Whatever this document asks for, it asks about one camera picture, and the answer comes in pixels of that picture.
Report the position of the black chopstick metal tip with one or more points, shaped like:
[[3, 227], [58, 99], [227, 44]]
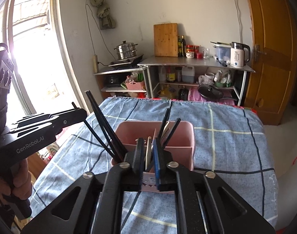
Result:
[[109, 146]]

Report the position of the pink storage basket on shelf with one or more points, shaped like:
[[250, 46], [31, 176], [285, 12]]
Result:
[[135, 85]]

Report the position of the black frying pan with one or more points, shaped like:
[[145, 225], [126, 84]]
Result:
[[212, 93]]

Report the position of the stainless steel steamer pot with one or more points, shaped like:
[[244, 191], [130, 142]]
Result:
[[126, 50]]

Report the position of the metal kitchen shelf table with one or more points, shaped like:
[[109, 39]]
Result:
[[201, 66]]

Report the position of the glass cup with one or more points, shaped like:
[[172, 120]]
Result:
[[206, 53]]

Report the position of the blue plaid tablecloth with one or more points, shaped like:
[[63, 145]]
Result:
[[228, 140]]

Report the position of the person's left hand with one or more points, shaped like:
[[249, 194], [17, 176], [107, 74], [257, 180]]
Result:
[[22, 184]]

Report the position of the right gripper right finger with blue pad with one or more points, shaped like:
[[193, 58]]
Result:
[[172, 176]]

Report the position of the white plastic jug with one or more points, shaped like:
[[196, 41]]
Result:
[[188, 74]]

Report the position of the hanging olive cloth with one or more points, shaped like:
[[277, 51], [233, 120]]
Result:
[[103, 14]]

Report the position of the wooden side shelf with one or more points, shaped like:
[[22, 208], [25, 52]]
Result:
[[111, 82]]

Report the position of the dark soy sauce bottle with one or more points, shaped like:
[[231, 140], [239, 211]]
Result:
[[183, 46]]

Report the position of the clear plastic container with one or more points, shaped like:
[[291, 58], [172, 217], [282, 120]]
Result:
[[222, 51]]

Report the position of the window frame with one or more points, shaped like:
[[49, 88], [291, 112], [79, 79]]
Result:
[[43, 79]]

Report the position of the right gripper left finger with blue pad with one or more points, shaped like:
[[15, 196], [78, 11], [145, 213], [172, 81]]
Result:
[[110, 188]]

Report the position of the red lidded jar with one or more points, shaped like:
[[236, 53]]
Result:
[[190, 51]]

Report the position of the light wooden chopstick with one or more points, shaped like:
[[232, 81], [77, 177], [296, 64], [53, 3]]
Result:
[[165, 131], [148, 152]]

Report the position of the wooden door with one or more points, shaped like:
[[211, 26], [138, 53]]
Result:
[[274, 58]]

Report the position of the white electric kettle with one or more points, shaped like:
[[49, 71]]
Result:
[[239, 54]]

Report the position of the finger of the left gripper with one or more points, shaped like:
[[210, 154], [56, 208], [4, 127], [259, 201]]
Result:
[[64, 119], [32, 119]]

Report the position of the black induction cooker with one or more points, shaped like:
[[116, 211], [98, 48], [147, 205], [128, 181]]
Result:
[[126, 62]]

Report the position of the bamboo cutting board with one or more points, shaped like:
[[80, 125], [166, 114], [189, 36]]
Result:
[[165, 40]]

